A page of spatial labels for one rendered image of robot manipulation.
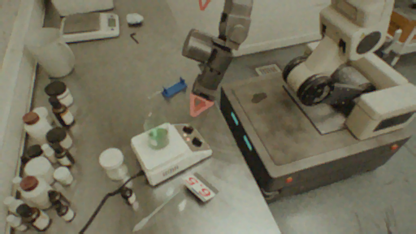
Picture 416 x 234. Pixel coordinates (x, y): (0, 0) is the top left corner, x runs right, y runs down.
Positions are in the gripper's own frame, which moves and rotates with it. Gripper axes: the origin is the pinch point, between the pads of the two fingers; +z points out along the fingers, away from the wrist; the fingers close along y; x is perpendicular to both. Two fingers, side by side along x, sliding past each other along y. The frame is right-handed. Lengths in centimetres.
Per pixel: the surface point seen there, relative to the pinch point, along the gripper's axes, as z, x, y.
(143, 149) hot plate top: 11.3, -8.8, 11.1
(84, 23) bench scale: 12, -57, -57
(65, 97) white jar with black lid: 21.8, -40.4, -11.9
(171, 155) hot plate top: 8.6, -1.6, 12.4
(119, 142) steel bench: 20.9, -16.6, 0.6
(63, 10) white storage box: 16, -74, -71
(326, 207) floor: 44, 95, -39
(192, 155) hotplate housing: 8.2, 4.3, 9.3
